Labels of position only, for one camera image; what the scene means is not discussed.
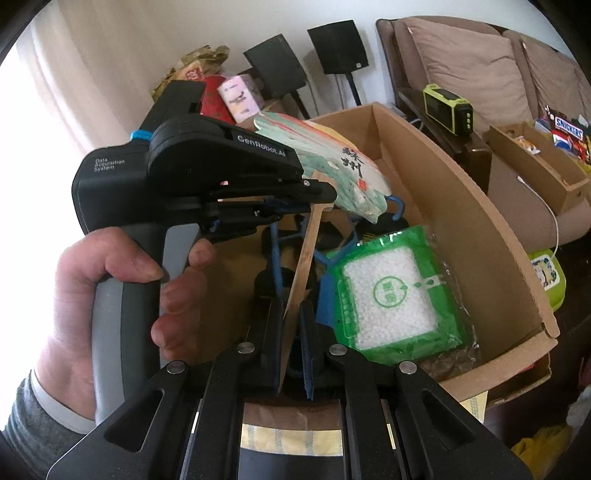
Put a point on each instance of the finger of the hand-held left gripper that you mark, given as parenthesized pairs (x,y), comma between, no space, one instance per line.
(240,218)
(277,194)

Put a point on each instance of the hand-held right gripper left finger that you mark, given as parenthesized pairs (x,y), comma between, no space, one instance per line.
(270,341)

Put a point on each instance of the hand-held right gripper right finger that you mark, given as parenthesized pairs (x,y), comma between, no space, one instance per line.
(308,360)

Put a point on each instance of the blue plastic hanger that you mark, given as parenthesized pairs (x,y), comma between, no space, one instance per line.
(276,258)
(328,300)

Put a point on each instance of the painted hand fan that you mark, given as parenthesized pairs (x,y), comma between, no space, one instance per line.
(323,157)

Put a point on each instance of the green packet of white beads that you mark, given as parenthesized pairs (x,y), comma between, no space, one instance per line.
(392,295)

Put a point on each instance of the brown cardboard box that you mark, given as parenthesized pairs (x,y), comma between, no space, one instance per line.
(475,221)

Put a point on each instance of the person's left forearm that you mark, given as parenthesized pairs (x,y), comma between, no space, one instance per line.
(32,429)

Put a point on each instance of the person's left hand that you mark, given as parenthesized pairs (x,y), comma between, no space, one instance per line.
(69,323)

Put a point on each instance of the red gift bag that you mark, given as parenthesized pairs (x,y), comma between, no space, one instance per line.
(212,101)

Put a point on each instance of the gold gift bag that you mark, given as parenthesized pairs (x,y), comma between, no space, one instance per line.
(194,64)

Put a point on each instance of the black speaker stand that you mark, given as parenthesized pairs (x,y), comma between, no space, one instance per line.
(353,90)
(301,106)

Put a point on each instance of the black speaker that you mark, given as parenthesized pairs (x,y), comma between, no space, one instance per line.
(274,69)
(337,46)

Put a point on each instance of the white curtain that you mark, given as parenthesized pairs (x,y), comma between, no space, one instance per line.
(69,69)

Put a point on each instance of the green and black radio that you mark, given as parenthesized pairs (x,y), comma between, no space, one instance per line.
(445,108)

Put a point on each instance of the dark wooden side table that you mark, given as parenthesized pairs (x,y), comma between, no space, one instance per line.
(466,157)

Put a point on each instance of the beige sofa cushion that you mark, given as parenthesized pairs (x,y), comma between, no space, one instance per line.
(554,74)
(466,69)

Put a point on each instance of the brown sofa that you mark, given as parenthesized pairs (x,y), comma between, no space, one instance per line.
(521,194)

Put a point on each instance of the yellow plastic bag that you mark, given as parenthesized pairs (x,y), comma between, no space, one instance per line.
(540,445)

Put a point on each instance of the green box with cartoon label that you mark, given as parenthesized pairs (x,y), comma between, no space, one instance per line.
(547,277)

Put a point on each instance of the shallow cardboard tray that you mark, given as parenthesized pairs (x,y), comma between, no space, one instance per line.
(549,180)

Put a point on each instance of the pile of snack packets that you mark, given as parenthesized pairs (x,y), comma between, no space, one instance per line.
(568,134)

